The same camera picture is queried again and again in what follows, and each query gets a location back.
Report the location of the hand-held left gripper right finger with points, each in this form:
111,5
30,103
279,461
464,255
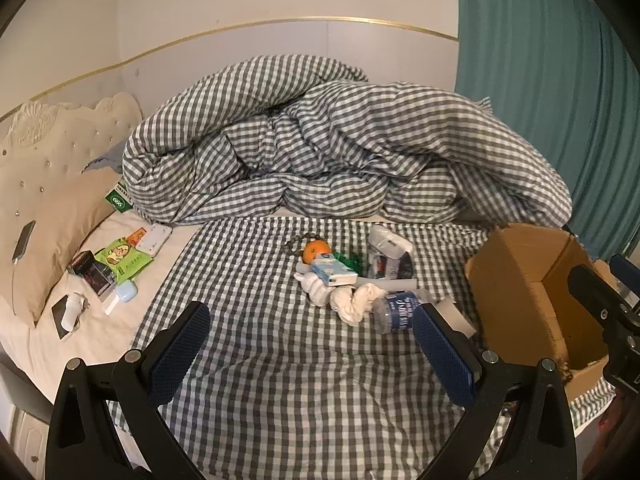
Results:
442,360

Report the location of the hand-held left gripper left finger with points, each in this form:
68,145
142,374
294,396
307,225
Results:
180,355

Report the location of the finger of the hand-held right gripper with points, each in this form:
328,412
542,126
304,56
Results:
622,267
590,295

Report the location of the small white box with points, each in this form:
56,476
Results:
460,317

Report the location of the clear plastic bottle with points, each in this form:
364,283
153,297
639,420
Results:
395,312

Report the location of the brown cardboard box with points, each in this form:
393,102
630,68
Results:
510,300

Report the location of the white tube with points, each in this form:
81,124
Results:
400,285

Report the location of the dark plastic packet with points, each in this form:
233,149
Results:
395,267

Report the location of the white knotted cloth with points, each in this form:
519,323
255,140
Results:
352,305

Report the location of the clear plastic packet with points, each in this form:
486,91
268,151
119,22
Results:
387,242

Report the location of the green foil wrapper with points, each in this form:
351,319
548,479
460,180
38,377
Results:
350,261

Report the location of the blue white carton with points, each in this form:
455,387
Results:
332,270

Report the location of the orange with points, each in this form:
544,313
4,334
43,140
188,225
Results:
316,251

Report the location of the grey checked bed sheet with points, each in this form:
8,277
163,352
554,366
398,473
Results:
280,360

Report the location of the green snack packet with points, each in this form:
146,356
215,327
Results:
122,260

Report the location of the white small bottle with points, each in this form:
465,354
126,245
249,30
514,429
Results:
74,310

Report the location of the white flat box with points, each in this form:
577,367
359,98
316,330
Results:
155,240

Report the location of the orange snack packet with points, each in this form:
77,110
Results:
134,237

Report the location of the black smartphone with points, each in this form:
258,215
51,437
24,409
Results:
59,317

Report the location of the small black box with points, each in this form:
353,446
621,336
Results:
81,262

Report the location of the cream bed sheet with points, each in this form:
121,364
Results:
40,355

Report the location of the green white box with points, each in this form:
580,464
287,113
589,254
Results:
117,200

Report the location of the beige pillow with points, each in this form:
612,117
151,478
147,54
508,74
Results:
55,220

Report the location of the grey smartphone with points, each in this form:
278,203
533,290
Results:
24,241

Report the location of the teal curtain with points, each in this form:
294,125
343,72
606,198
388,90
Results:
550,85

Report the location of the blue-grey cloth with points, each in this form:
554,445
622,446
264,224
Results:
102,162

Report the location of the grey checked duvet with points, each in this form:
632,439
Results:
350,135

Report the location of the cream tufted headboard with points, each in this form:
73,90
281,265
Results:
65,130

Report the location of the white bed frame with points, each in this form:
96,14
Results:
25,435

